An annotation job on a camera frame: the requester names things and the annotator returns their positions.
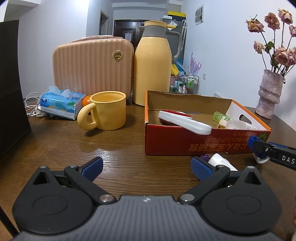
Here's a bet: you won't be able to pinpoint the white spray bottle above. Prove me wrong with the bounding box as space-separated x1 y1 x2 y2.
208 153 238 171

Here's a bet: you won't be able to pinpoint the purple bottle cap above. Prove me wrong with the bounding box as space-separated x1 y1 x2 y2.
200 155 211 162

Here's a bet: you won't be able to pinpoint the white square plastic bottle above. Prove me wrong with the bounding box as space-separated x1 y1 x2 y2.
226 120 259 130

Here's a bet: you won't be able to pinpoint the green spray bottle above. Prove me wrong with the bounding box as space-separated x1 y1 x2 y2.
213 111 232 123

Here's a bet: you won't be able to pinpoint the red white lint brush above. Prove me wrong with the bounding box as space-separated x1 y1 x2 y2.
158 110 212 136

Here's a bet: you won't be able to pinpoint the white round tape disc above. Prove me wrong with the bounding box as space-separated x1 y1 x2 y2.
253 153 270 165

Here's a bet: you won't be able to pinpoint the white yellow square gadget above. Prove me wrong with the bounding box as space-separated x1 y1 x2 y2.
217 120 227 129

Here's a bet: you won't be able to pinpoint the person's left hand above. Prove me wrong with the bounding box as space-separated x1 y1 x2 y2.
291 209 296 241

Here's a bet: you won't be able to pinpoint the red cardboard box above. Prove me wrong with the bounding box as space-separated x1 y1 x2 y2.
144 90 271 156

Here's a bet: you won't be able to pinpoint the pink textured vase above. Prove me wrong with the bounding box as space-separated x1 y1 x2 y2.
255 69 285 120

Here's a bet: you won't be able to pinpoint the yellow mug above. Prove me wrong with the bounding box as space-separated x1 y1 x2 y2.
77 91 126 131

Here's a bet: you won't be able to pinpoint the blue tissue pack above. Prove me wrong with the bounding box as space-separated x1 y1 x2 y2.
39 86 86 120

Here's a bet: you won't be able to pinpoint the orange fruit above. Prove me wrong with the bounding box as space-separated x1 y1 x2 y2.
82 95 90 107

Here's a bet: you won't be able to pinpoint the black paper bag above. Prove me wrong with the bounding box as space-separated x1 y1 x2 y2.
0 20 31 158

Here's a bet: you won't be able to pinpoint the dried pink roses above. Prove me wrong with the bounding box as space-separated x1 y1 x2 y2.
245 9 295 77

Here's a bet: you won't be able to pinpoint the peach ribbed suitcase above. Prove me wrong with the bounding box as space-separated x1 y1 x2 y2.
52 36 134 96

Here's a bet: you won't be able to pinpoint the yellow thermos jug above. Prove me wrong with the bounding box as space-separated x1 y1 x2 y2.
132 21 182 106

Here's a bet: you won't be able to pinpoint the grey refrigerator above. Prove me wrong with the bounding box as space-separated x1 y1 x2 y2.
162 14 188 68

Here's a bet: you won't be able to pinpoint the dark entrance door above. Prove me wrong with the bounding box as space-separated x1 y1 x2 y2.
113 20 147 49

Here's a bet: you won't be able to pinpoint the yellow box on fridge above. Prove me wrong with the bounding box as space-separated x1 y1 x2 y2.
168 11 186 18

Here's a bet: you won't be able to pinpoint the white cables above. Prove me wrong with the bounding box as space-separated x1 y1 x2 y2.
23 91 47 118

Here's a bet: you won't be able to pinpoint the wire storage cart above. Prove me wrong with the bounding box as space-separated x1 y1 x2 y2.
175 74 200 94

